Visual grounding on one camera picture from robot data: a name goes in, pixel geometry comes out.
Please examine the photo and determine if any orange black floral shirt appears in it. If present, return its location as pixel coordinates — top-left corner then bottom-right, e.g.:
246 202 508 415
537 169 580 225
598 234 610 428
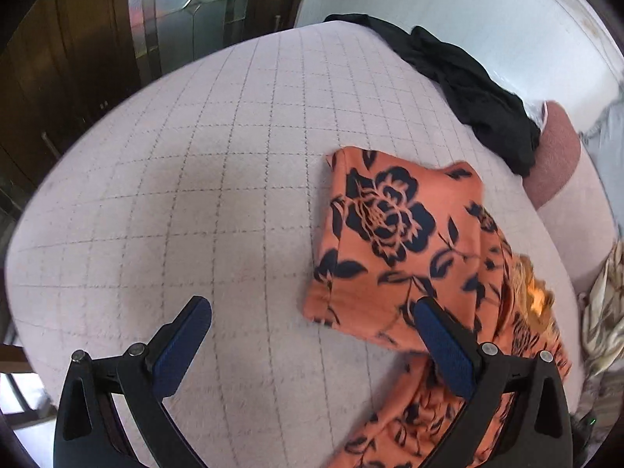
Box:
303 147 572 467

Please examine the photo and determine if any cream floral blanket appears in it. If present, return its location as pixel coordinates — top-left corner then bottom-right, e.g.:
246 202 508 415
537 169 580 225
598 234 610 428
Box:
581 240 624 377

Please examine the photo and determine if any pink bolster cushion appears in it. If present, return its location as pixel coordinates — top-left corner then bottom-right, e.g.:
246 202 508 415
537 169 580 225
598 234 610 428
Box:
523 100 618 294

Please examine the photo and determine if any pink quilted bed mattress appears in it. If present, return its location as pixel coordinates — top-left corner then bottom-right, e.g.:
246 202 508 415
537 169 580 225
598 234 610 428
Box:
6 21 584 467

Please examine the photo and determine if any grey blue pillow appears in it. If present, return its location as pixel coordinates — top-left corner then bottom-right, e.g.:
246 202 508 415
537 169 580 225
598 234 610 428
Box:
581 85 624 238

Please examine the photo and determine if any black crumpled garment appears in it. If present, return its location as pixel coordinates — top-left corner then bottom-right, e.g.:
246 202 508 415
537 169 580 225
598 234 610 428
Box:
325 14 541 177

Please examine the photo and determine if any stained glass wooden door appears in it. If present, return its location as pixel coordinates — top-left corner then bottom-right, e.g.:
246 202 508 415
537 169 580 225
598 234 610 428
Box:
1 0 300 218

